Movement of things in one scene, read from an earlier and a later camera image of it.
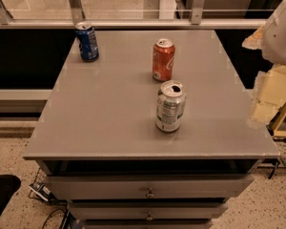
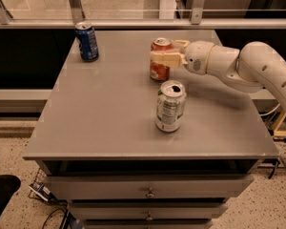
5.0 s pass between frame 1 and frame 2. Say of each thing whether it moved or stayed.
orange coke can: stayed
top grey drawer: stayed
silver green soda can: stayed
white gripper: moved
